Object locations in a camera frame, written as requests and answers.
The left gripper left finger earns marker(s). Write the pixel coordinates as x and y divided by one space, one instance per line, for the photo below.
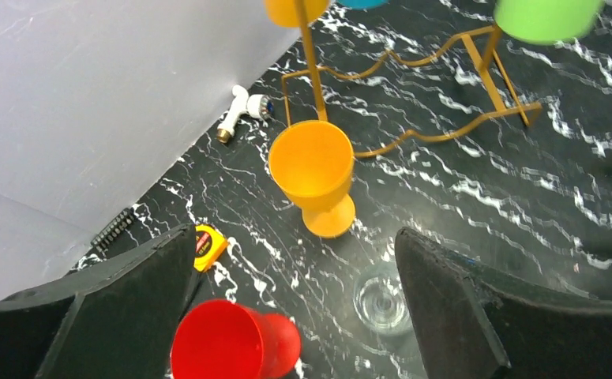
115 319

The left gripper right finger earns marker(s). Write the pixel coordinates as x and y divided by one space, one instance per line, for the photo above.
474 321

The orange wine glass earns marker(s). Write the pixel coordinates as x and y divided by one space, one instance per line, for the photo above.
312 163
284 12

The green plastic wine glass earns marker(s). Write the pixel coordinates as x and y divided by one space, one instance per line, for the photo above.
546 22

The blue wine glass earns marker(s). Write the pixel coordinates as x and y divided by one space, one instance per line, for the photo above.
362 4

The red plastic wine glass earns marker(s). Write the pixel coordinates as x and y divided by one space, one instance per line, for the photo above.
222 339

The small black comb strip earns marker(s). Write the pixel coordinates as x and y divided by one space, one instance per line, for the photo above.
113 230

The clear glass tumbler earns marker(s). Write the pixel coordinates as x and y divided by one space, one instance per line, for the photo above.
379 301

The white small fitting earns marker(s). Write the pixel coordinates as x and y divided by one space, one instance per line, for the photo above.
257 106

